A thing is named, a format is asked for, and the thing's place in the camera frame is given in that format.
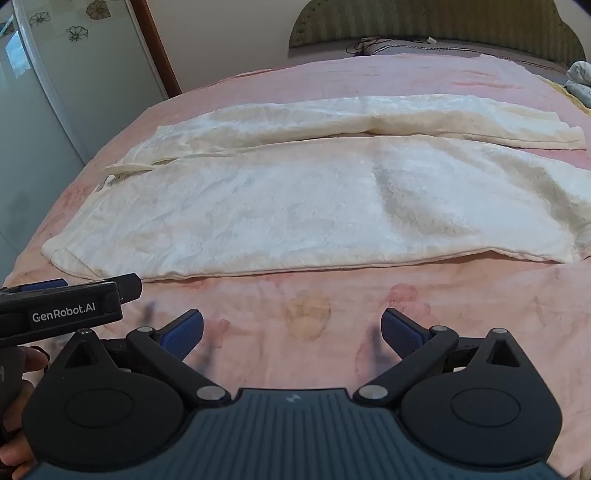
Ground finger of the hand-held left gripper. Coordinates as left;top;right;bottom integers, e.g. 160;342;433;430
18;278;70;292
116;272;142;306

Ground pink blanket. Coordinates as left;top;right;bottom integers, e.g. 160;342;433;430
0;52;591;480

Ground white printed cloth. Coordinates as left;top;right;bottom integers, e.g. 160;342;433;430
565;60;591;110

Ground person's left hand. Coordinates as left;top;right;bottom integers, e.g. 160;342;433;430
0;345;51;480

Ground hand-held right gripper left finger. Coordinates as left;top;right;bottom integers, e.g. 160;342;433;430
46;308;232;409

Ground brown wooden door frame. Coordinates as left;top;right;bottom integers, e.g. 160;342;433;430
130;0;182;100

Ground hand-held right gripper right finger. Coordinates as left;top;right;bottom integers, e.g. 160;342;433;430
353;308;543;409

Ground green padded headboard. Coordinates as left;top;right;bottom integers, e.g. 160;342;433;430
288;0;587;75

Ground yellow cloth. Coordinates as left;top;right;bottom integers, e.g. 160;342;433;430
539;75;591;115

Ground grey pillow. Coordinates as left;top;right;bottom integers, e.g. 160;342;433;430
344;38;572;77

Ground cream white pants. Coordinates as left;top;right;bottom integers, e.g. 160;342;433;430
41;93;591;280

